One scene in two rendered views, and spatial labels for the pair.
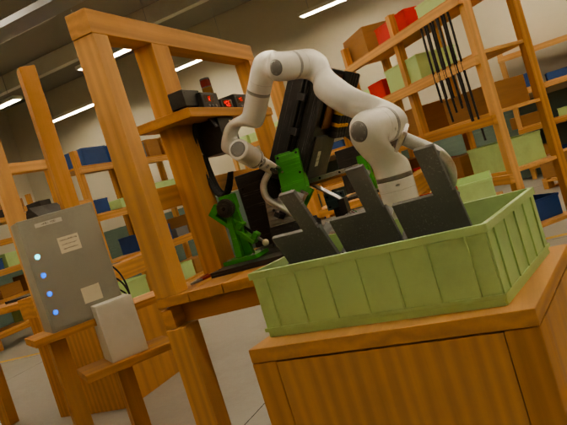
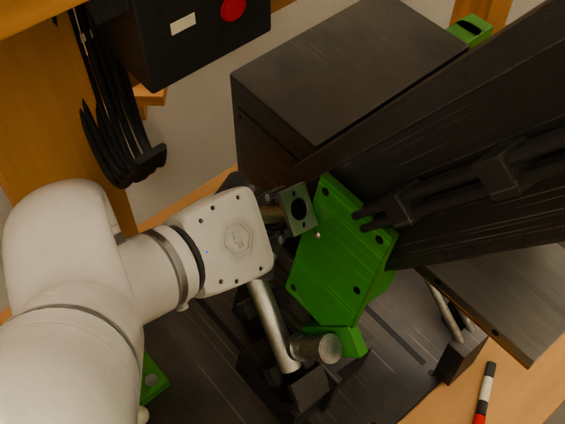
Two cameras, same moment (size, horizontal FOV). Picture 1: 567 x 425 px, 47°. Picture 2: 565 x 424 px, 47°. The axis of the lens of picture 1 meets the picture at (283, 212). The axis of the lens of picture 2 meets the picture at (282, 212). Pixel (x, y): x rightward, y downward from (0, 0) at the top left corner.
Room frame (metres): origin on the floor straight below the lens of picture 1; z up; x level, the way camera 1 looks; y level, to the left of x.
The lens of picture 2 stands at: (2.38, -0.21, 1.84)
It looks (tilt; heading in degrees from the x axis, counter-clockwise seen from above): 54 degrees down; 28
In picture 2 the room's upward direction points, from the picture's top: straight up
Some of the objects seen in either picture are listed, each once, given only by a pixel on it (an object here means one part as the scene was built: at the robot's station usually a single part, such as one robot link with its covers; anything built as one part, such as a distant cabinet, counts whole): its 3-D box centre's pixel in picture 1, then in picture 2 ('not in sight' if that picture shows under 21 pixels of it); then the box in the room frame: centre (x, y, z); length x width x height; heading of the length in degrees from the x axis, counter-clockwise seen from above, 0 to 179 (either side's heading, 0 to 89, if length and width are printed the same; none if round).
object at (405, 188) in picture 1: (402, 206); not in sight; (2.11, -0.38, 0.96); 0.19 x 0.19 x 0.18
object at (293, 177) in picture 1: (294, 174); (353, 250); (2.80, -0.09, 1.17); 0.13 x 0.12 x 0.20; 158
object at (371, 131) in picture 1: (379, 145); not in sight; (2.08, -0.36, 1.17); 0.19 x 0.12 x 0.24; 135
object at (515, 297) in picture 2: (315, 180); (449, 228); (2.93, -0.18, 1.11); 0.39 x 0.16 x 0.03; 68
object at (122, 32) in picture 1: (181, 44); not in sight; (3.00, 0.22, 1.89); 1.50 x 0.09 x 0.09; 158
